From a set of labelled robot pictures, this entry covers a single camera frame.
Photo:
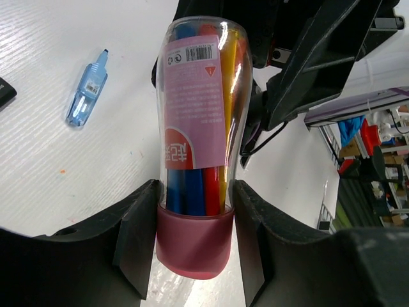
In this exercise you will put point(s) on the pink cap marker jar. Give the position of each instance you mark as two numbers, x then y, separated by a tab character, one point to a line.
203	80

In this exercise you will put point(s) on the blue correction tape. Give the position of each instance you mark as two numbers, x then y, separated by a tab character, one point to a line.
88	91

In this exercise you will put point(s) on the orange cap black highlighter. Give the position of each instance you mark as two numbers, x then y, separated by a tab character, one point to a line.
7	93

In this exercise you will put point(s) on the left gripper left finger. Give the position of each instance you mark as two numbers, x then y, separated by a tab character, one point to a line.
104	260

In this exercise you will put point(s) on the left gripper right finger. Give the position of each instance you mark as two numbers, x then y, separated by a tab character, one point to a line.
287	263

